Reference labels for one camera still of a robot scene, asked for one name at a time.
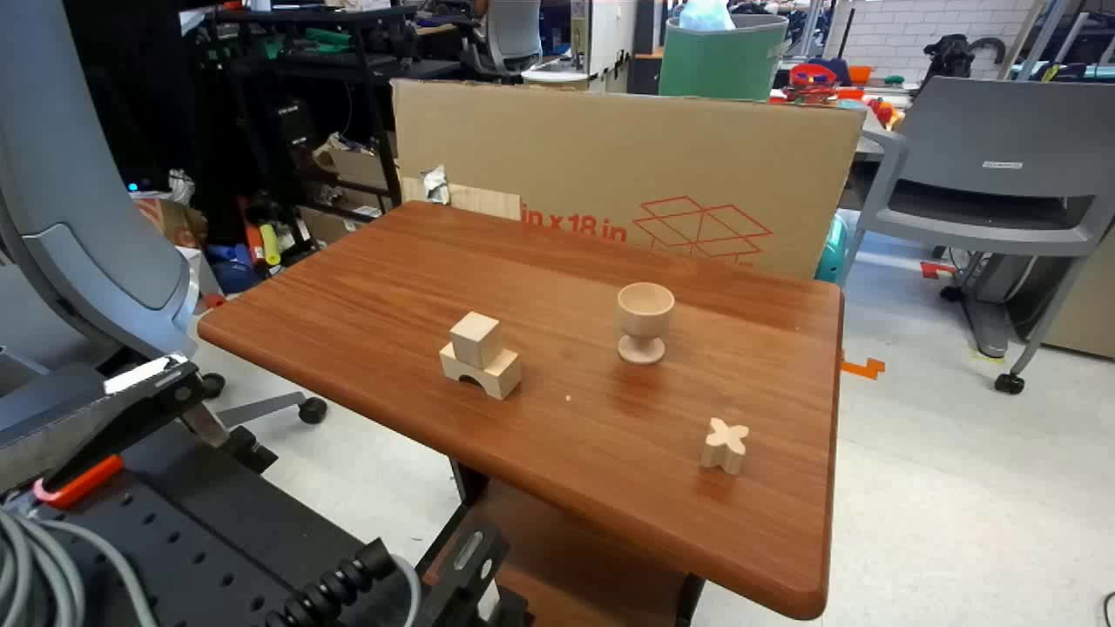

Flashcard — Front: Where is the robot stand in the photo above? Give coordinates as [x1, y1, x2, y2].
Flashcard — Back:
[0, 418, 534, 627]

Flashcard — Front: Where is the coil of grey cable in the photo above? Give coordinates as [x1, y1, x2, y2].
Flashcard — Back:
[0, 509, 162, 627]

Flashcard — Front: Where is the large cardboard box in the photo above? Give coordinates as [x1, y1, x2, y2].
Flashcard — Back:
[391, 79, 868, 281]

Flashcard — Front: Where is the flower-shaped wooden block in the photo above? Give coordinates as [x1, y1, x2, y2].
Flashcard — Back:
[700, 417, 751, 477]

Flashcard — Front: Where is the teal round object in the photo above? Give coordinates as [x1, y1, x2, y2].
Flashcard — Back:
[814, 212, 849, 287]

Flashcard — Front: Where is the grey plastic chair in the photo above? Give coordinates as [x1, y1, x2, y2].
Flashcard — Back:
[840, 76, 1115, 395]

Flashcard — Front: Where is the red toy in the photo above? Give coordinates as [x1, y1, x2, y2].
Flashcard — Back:
[770, 62, 842, 108]

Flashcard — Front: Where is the black shelf with clutter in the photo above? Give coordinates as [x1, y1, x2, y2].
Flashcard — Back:
[207, 3, 464, 246]

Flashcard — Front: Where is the wooden goblet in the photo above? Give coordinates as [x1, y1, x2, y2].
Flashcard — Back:
[616, 281, 677, 366]

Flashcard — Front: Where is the square wooden block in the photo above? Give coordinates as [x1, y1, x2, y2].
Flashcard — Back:
[449, 311, 504, 371]

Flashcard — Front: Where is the black clamp with orange handle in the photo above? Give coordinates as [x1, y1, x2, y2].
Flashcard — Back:
[33, 353, 280, 511]

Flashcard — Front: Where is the black ribbed hose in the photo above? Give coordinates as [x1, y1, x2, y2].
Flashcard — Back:
[264, 538, 403, 627]

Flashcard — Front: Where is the wooden arch block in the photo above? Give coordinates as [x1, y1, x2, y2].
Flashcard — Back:
[438, 341, 524, 401]

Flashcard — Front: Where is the chair base with casters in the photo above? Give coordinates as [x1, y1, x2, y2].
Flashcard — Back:
[199, 372, 329, 428]

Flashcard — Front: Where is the green bin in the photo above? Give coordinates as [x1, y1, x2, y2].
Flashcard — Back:
[658, 12, 790, 102]

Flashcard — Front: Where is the grey office chair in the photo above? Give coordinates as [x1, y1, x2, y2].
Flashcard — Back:
[460, 0, 544, 78]

